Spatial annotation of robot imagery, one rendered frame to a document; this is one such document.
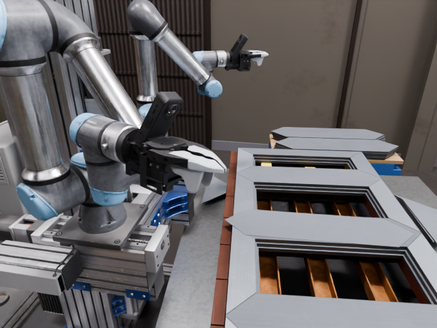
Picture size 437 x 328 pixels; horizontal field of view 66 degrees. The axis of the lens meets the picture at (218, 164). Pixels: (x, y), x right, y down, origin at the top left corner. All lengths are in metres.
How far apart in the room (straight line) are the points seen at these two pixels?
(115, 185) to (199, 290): 0.74
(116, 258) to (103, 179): 0.49
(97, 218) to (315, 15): 3.15
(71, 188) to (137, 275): 0.38
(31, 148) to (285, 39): 3.18
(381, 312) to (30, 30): 1.16
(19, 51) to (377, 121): 3.68
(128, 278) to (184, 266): 0.35
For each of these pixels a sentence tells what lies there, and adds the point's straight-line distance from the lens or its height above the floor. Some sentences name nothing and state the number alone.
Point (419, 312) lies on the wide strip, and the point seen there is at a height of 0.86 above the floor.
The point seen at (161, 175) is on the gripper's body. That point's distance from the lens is 0.55.
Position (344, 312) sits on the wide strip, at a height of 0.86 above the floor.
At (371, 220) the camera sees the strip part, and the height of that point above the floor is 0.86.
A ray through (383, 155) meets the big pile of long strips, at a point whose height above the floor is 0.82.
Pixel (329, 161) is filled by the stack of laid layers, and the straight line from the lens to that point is 2.05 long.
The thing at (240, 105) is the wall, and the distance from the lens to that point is 3.95.
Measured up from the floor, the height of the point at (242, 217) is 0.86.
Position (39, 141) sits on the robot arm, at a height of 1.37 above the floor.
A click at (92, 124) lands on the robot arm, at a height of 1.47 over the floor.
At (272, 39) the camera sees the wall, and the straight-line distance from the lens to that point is 3.79.
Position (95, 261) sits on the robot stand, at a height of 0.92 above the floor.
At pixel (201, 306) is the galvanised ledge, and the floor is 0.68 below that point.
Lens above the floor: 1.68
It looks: 26 degrees down
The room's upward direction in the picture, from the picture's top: straight up
